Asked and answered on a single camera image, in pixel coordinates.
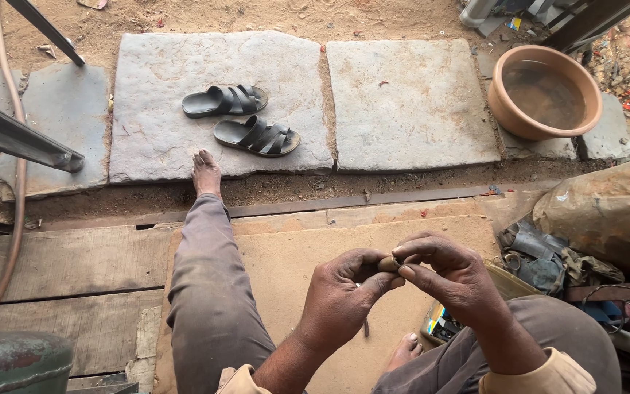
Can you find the person's leg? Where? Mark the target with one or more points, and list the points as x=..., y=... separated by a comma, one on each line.
x=211, y=284
x=512, y=361

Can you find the thin black metal bar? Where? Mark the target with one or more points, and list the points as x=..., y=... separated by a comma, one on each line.
x=47, y=30

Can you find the large grey stone slab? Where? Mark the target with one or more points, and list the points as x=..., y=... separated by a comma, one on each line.
x=216, y=65

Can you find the person's left leg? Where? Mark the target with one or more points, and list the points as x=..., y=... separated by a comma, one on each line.
x=211, y=284

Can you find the brown sack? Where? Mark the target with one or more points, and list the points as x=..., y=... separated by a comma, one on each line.
x=610, y=213

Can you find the rusty metal threshold strip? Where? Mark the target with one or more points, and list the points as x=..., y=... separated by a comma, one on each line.
x=315, y=204

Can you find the terracotta water basin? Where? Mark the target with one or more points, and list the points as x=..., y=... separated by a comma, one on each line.
x=544, y=93

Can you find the person's right leg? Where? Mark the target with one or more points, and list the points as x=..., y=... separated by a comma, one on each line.
x=512, y=361

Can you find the white plastic pipe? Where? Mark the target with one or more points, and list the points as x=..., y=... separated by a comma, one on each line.
x=476, y=12

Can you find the heap of rags and rubber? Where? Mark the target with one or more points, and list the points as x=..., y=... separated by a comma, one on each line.
x=544, y=260

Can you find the brown hardboard sheet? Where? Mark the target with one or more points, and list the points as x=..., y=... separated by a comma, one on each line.
x=293, y=262

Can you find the thick grey metal beam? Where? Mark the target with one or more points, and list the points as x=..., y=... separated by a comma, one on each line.
x=14, y=137

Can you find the small metal rod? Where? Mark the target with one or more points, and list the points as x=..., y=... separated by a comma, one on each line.
x=366, y=327

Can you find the green metal cylinder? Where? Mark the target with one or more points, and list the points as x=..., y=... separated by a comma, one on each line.
x=14, y=364

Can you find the dark wooden beam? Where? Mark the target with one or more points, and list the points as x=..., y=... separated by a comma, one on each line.
x=594, y=24

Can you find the small brown metal piece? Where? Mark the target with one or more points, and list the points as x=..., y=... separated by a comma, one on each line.
x=389, y=264

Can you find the black sandal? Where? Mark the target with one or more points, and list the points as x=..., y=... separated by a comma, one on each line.
x=225, y=102
x=257, y=137

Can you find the person's left hand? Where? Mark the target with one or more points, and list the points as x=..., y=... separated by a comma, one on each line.
x=337, y=304

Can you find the person's right hand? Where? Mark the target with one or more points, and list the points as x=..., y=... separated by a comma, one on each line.
x=457, y=284

